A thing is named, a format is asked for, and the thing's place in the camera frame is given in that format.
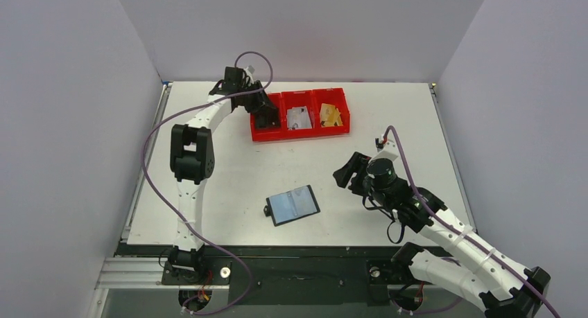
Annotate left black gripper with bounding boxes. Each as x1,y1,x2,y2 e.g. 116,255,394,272
238,82,275,116

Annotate black leather card holder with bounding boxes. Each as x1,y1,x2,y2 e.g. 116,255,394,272
263,185,320,227

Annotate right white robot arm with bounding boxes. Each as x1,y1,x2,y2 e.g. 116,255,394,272
333,152,551,317

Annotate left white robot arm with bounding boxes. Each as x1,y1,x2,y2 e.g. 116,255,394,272
164,67,281,283

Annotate black card holders in bin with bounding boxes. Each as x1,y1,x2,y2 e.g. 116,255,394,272
254,112,281,130

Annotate gold cards in bin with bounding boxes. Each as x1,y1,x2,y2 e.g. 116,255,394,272
320,103,343,127

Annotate white cards in bin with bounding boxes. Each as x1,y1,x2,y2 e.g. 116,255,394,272
286,107,312,130

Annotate left red bin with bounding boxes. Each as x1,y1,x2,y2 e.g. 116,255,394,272
246,91,282,142

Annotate red bin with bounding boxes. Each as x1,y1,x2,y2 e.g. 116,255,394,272
246,91,282,142
311,87,350,137
281,90,315,139

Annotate right red bin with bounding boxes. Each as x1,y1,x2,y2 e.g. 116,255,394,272
311,87,350,137

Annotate middle red bin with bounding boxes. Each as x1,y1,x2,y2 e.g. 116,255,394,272
281,90,315,139

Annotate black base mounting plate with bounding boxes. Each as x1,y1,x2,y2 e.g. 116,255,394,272
115,243,420,307

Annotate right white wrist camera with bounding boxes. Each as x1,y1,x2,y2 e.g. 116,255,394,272
372,137,400,161

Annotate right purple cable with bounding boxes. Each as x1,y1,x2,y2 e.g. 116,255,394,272
383,125,562,318

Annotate purple cable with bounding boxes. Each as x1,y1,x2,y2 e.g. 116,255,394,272
141,51,275,317
383,125,562,318

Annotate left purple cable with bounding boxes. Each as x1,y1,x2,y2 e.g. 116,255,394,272
141,51,275,317

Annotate aluminium rail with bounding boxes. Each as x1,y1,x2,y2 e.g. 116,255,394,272
95,257,202,290

